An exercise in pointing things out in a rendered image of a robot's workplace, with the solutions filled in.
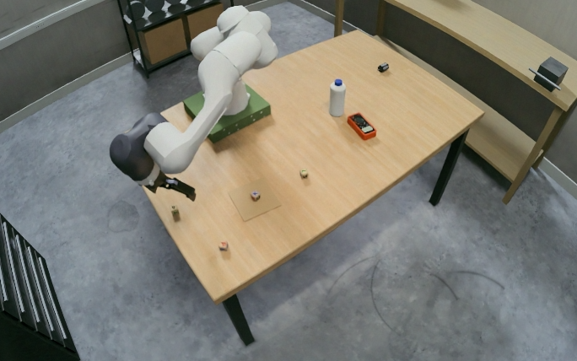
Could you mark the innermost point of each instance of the orange digital multimeter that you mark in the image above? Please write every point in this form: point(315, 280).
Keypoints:
point(361, 126)

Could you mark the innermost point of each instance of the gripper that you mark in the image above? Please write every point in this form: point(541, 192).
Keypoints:
point(162, 180)

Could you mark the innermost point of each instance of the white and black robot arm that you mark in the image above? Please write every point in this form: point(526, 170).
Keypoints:
point(223, 61)

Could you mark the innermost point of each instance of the white bottle with blue cap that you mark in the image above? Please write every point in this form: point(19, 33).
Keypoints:
point(337, 98)

